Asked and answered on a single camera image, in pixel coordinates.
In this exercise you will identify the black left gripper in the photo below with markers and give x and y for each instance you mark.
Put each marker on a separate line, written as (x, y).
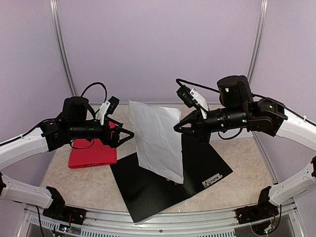
(115, 143)

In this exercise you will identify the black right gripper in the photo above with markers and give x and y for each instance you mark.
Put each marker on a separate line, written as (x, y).
(200, 130)

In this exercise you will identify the paper sheet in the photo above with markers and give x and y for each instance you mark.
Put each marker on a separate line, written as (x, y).
(158, 145)

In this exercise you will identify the red clip file folder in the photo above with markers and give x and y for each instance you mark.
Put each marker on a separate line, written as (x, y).
(87, 148)

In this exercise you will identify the black clip file folder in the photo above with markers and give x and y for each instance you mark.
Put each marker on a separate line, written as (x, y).
(146, 193)

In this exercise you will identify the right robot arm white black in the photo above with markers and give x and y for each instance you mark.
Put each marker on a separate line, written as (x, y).
(271, 117)

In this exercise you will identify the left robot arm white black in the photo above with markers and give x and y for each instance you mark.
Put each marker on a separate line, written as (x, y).
(24, 158)

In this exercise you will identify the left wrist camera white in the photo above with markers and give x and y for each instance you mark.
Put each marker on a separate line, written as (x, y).
(107, 108)

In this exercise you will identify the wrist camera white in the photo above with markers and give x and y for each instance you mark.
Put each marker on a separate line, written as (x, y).
(107, 108)
(192, 98)

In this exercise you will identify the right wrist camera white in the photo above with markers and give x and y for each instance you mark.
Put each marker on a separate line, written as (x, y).
(192, 98)

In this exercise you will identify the aluminium frame rail back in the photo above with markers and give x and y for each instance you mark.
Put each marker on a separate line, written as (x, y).
(168, 103)

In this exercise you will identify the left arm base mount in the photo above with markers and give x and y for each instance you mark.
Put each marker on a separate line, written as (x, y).
(59, 211)

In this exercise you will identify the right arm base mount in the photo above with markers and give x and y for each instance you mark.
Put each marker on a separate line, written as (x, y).
(255, 213)

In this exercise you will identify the aluminium frame post right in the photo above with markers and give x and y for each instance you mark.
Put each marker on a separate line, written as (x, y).
(258, 39)

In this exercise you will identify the aluminium frame post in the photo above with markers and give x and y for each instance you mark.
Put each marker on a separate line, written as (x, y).
(258, 39)
(61, 46)

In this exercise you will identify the aluminium frame post left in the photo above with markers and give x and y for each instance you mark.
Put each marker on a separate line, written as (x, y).
(61, 46)

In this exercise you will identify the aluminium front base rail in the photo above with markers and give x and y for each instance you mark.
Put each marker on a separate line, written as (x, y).
(103, 223)

